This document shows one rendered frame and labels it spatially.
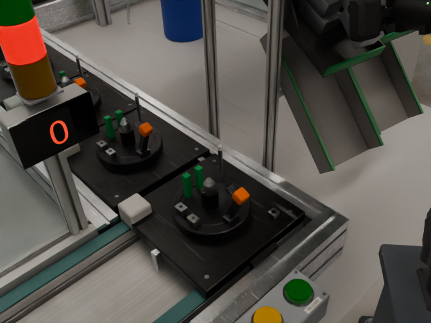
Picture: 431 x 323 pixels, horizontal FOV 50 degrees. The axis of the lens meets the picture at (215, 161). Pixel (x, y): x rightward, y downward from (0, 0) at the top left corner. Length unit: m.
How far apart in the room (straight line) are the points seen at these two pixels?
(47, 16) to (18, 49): 1.24
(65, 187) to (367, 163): 0.69
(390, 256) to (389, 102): 0.45
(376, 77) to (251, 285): 0.54
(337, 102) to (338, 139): 0.07
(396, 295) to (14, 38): 0.57
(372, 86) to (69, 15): 1.22
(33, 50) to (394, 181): 0.80
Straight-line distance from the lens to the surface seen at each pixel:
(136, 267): 0.85
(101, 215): 0.90
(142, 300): 0.81
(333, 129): 0.93
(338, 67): 0.80
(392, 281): 0.67
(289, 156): 1.13
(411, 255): 0.70
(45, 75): 0.64
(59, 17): 1.88
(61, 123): 0.68
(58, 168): 0.78
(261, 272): 0.77
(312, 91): 0.93
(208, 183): 0.79
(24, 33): 0.62
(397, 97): 1.08
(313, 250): 0.81
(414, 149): 1.22
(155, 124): 1.07
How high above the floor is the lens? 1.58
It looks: 40 degrees down
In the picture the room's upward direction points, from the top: 3 degrees counter-clockwise
